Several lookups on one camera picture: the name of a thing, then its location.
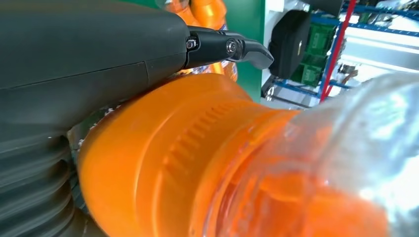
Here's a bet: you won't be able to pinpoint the orange detergent bottle clear cap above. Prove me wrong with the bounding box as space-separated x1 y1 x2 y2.
191 0 239 82
156 0 226 78
77 72 419 237

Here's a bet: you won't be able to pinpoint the red post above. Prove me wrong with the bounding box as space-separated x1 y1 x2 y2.
319 0 357 102

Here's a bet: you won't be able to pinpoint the green crate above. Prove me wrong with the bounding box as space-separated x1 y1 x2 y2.
290 23 336 87

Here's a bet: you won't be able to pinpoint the blue metal shelf rack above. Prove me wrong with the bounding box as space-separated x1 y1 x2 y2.
271 0 419 99

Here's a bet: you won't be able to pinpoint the black carry case yellow label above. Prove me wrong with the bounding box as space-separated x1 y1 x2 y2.
268 9 312 79

